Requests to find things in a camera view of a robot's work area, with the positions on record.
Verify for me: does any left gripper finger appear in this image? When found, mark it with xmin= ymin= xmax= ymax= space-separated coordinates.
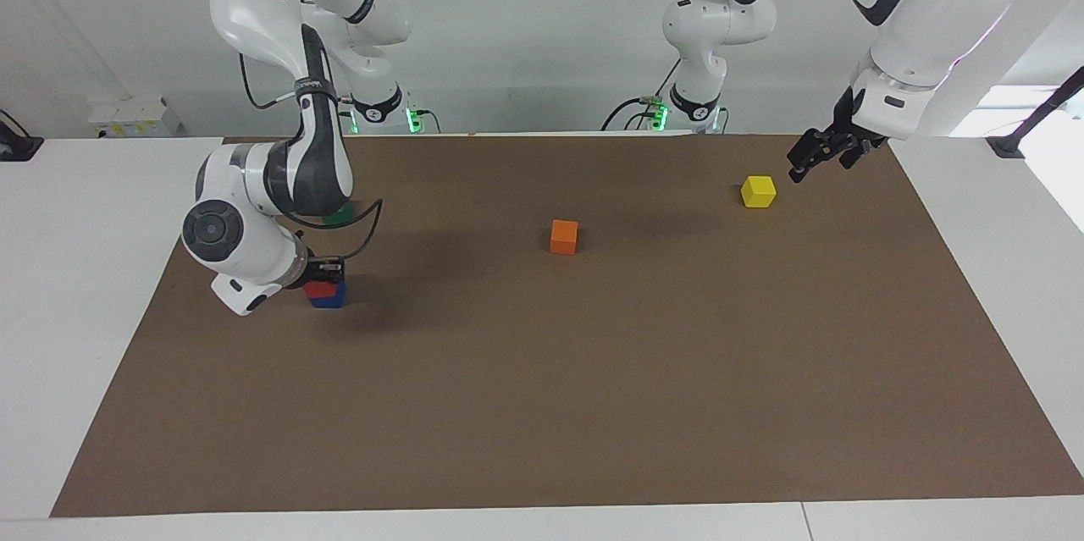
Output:
xmin=786 ymin=133 xmax=837 ymax=185
xmin=838 ymin=140 xmax=890 ymax=170

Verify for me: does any yellow block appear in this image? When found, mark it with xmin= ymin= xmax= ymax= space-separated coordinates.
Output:
xmin=741 ymin=175 xmax=777 ymax=209

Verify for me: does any black table clamp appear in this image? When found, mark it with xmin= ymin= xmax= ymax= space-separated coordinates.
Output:
xmin=0 ymin=109 xmax=43 ymax=163
xmin=987 ymin=67 xmax=1084 ymax=159

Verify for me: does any white box with yellow label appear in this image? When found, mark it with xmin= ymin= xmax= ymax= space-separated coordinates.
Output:
xmin=89 ymin=95 xmax=183 ymax=138

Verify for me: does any brown table mat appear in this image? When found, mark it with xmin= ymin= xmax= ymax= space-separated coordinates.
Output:
xmin=49 ymin=135 xmax=1084 ymax=518

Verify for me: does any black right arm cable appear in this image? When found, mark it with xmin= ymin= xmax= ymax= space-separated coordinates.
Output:
xmin=240 ymin=54 xmax=384 ymax=262

